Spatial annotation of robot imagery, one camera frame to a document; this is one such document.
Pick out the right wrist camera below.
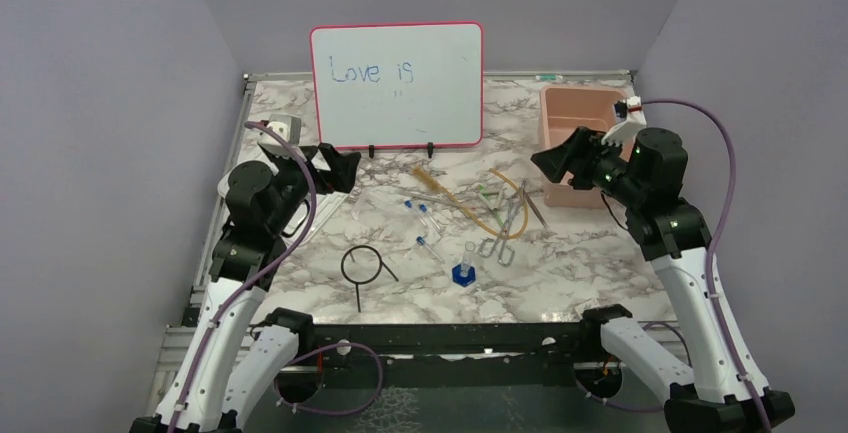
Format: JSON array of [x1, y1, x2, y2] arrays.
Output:
[[601, 96, 646, 146]]

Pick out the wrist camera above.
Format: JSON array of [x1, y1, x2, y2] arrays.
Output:
[[258, 113, 302, 157], [601, 96, 646, 146]]

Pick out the white ceramic tube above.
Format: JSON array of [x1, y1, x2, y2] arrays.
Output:
[[477, 191, 502, 212]]

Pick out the white plastic bin lid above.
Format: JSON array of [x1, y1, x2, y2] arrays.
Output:
[[216, 151, 347, 252]]

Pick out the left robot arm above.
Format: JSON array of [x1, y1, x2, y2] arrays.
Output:
[[130, 143, 361, 432]]

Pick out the metal tweezers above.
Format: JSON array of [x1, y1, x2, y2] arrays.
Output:
[[522, 190, 549, 230]]

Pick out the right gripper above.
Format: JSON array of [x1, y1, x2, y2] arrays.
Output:
[[531, 125, 647, 207]]

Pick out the yellow rubber tubing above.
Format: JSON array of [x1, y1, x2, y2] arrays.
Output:
[[442, 168, 529, 240]]

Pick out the pink plastic bin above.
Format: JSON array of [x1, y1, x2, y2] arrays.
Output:
[[538, 85, 636, 209]]

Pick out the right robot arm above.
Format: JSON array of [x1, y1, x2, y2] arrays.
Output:
[[531, 127, 796, 432]]

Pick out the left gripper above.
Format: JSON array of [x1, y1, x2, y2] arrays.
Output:
[[268, 142, 361, 235]]

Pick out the pink-framed whiteboard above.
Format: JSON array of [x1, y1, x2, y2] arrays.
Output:
[[309, 21, 484, 149]]

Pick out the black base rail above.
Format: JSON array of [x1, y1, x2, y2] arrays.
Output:
[[273, 322, 624, 399]]

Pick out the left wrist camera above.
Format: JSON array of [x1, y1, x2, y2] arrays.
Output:
[[258, 113, 302, 157]]

